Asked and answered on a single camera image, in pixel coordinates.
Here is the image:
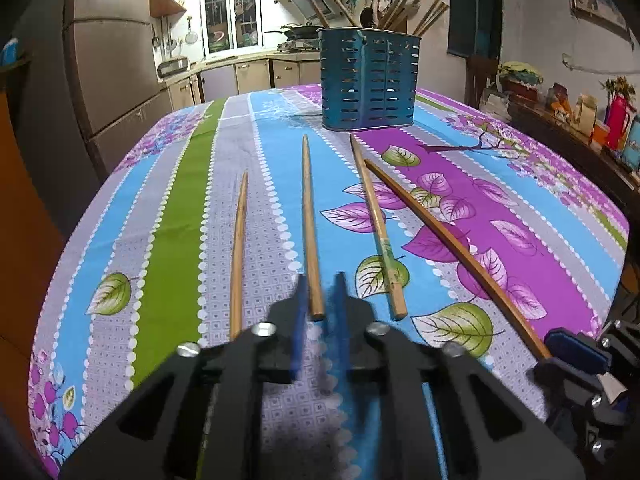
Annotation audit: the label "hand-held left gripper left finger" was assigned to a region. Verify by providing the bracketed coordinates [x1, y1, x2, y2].
[59, 276, 313, 480]

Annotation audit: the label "gas stove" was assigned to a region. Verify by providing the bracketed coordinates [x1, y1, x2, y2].
[276, 39, 321, 54]

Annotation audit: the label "black wok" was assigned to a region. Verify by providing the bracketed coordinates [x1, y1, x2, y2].
[264, 22, 321, 40]

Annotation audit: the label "grey refrigerator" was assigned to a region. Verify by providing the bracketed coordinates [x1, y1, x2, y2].
[64, 0, 173, 173]

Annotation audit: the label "beige carton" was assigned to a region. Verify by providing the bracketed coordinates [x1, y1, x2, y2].
[574, 92, 598, 133]

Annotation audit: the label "blue perforated utensil holder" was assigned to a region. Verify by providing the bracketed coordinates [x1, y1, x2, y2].
[317, 26, 420, 133]

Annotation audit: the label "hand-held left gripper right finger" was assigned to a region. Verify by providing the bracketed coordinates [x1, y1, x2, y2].
[327, 271, 587, 480]

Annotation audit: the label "orange wooden cabinet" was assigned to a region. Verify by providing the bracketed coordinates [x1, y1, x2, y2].
[0, 57, 66, 411]

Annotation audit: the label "red thermos flask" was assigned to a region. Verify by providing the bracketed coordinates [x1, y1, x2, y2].
[604, 92, 633, 151]

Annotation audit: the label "glossy wooden side table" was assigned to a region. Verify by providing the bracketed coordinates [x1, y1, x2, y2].
[505, 95, 640, 221]

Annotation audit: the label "green-printed wooden chopstick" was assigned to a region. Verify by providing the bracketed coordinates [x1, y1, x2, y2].
[349, 133, 408, 322]

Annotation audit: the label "cream lower kitchen cabinets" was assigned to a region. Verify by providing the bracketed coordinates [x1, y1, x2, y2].
[167, 52, 322, 111]

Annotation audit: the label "dark wooden chair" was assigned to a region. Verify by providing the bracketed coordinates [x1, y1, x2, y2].
[465, 55, 501, 110]

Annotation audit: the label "blue-lidded jar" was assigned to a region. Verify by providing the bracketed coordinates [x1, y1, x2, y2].
[0, 37, 22, 67]

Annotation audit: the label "potted flower plant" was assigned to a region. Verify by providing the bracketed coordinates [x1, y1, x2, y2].
[497, 61, 545, 102]

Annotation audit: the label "framed wall picture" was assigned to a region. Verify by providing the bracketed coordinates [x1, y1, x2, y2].
[565, 0, 630, 36]

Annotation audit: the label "blue box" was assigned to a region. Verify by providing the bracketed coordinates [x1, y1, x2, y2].
[621, 115, 640, 171]

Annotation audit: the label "striped floral tablecloth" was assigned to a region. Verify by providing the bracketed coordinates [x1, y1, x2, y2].
[27, 84, 630, 480]

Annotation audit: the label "orange printed packet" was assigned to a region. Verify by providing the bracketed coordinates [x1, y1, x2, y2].
[546, 82, 572, 117]

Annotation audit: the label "dark room window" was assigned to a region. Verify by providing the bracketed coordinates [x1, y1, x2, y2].
[446, 0, 503, 58]

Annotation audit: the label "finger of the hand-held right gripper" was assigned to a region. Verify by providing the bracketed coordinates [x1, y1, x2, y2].
[531, 327, 627, 397]
[582, 385, 640, 467]

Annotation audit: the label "barred kitchen window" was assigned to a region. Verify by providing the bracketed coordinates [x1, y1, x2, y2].
[200, 0, 263, 56]

